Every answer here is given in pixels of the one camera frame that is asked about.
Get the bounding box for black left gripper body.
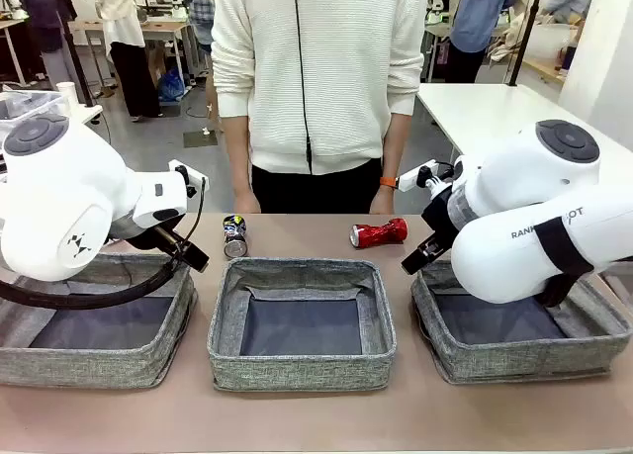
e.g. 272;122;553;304
150;225;210;273

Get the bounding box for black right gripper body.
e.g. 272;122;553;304
420;184;464;257

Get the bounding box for crushed black drink can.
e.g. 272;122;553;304
222;214;248;258

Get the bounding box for crushed red drink can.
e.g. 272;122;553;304
349;217;409;250

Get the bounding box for person's right forearm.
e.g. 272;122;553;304
220;115;253;198

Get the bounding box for person's left forearm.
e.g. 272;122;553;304
380;111;414;179

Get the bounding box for person's left hand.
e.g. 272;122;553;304
369;186;397;215

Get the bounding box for person's right hand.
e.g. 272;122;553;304
231;191;262;215

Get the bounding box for large white table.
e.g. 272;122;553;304
414;82;633;198

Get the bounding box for black trousers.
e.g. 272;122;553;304
250;157;397;216

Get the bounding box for grey fabric basket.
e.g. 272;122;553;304
409;255;633;386
0;248;199;390
206;256;398;394

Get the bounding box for blue plastic bag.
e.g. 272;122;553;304
157;67;187;103

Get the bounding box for white knit sweater torso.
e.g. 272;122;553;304
211;0;429;176

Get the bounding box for small white side table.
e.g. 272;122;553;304
0;102;104;129

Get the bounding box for bystander in blue shirt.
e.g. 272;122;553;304
447;0;520;84

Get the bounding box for white paper cup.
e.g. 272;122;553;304
55;81;77;119

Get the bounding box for black stand pole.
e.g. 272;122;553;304
506;0;546;87

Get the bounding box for clear plastic storage box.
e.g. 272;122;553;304
0;90;68;129

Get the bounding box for black tripod pole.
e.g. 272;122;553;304
57;6;96;108

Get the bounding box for bystander in white top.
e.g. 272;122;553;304
93;0;165;123

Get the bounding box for bystander in dark clothes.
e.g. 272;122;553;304
17;0;88;93

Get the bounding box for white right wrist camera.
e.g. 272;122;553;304
398;159;441;194

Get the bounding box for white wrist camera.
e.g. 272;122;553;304
167;159;210;198
398;159;441;194

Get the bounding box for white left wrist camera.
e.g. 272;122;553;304
167;159;210;198

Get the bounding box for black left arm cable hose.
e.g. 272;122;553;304
0;176;207;311

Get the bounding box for thin black cord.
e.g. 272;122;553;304
294;0;314;176

